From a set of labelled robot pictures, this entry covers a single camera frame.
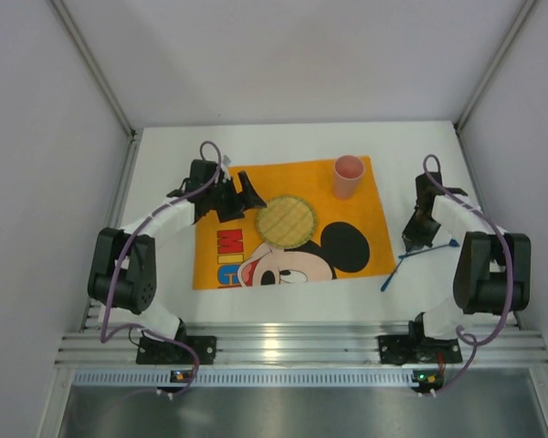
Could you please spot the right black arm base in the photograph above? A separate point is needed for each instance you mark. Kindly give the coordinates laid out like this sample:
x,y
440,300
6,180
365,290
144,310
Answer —
x,y
415,347

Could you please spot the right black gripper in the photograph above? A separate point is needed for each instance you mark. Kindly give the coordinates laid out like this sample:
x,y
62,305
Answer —
x,y
420,226

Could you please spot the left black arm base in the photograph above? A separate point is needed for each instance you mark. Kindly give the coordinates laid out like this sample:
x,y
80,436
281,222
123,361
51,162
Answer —
x,y
152,351

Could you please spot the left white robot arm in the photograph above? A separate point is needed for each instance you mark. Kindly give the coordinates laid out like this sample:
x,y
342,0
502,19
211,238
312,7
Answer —
x,y
123,273

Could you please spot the yellow round plate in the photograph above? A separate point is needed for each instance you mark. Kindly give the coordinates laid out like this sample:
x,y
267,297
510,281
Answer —
x,y
287,222

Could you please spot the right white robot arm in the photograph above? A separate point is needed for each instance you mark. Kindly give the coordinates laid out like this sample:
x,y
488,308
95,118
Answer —
x,y
493,273

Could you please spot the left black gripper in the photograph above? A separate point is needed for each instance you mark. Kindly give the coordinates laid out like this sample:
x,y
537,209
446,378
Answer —
x,y
237,201

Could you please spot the pink plastic cup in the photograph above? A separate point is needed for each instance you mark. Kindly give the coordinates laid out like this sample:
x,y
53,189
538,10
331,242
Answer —
x,y
348,171

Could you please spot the perforated grey cable duct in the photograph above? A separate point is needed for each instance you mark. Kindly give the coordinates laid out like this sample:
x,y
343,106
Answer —
x,y
254,378

